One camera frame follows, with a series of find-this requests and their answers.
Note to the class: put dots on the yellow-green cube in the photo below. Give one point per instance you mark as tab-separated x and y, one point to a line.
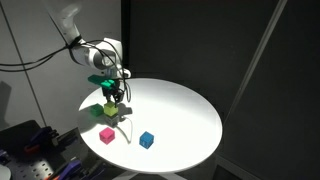
110	109

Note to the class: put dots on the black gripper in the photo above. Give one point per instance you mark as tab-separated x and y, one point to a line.
115	89

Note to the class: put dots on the dark grey cube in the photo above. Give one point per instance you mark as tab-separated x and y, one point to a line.
112	121

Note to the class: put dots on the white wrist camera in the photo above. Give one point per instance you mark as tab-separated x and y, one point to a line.
124	72

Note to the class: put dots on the white round object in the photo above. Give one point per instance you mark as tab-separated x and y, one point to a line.
3	172

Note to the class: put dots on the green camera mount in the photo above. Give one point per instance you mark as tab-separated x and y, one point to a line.
100	81

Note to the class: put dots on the pink cube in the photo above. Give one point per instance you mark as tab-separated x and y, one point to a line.
107	135

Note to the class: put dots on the grey diagonal wall strip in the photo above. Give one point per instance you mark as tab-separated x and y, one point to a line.
263	43

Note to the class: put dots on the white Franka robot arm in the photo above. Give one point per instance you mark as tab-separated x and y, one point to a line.
90	55

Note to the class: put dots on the blue cube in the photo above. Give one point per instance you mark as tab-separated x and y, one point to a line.
146	140

